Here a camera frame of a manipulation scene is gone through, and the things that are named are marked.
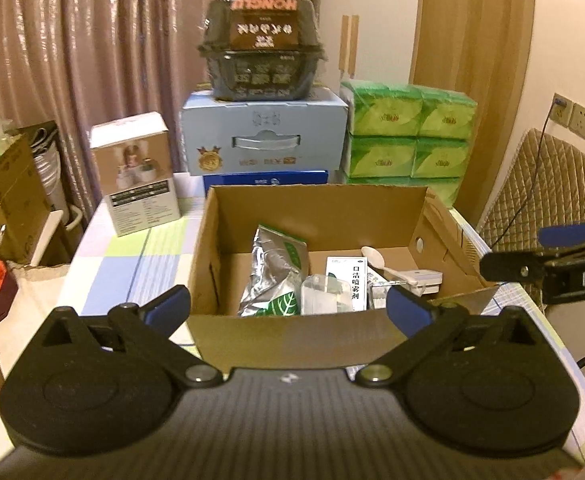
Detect silver green foil pouch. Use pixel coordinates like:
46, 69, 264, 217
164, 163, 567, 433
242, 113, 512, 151
238, 224, 309, 318

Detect dark blue flat box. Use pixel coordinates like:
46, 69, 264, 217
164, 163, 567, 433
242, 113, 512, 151
202, 170, 330, 193

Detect black charger cable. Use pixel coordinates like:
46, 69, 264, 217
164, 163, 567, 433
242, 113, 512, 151
488, 102, 566, 252

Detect side cardboard boxes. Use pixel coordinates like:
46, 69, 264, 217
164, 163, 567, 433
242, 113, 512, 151
0, 119, 69, 263

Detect checked tablecloth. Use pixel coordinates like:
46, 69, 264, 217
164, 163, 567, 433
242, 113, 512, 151
0, 171, 585, 466

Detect light blue milk carton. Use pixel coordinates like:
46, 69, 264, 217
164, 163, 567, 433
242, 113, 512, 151
180, 87, 347, 176

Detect long white medicine box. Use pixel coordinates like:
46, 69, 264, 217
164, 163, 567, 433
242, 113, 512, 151
367, 281, 396, 310

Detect white humidifier product box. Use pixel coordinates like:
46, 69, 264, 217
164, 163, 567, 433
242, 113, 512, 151
88, 112, 181, 236

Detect beige quilted chair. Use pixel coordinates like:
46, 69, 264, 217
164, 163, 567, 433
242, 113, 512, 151
478, 129, 585, 250

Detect brown cardboard box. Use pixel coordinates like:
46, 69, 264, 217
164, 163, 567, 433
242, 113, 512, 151
187, 184, 490, 373

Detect green tissue pack stack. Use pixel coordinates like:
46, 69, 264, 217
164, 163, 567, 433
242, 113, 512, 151
338, 80, 478, 207

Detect wall power socket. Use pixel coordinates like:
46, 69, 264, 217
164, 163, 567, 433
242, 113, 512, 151
549, 93, 585, 140

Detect clear plastic lidded case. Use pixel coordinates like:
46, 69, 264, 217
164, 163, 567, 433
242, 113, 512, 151
301, 274, 353, 315

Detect white square plug box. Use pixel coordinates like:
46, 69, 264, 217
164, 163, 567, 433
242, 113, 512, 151
397, 270, 443, 296

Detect white mecobalamin tablet box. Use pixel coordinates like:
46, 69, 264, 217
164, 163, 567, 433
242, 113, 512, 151
326, 256, 368, 312

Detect black basket gift pack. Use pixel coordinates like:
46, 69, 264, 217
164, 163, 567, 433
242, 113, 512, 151
198, 0, 325, 102

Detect brown curtain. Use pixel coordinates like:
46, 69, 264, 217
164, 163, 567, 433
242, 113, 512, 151
0, 0, 324, 221

